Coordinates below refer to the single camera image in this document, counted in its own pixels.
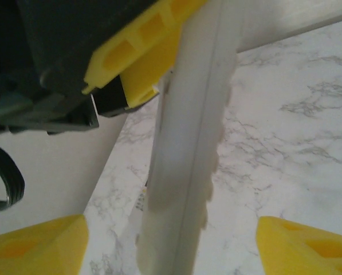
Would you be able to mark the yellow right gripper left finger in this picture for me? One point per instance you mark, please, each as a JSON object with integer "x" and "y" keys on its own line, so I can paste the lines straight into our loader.
{"x": 39, "y": 249}

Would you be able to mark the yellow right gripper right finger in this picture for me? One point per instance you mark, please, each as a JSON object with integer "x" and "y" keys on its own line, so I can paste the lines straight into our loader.
{"x": 308, "y": 252}

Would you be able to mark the white remote with display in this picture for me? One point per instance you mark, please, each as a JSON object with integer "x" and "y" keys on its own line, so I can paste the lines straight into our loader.
{"x": 182, "y": 143}

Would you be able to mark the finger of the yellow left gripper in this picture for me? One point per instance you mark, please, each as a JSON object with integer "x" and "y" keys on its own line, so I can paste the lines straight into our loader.
{"x": 153, "y": 43}
{"x": 142, "y": 88}

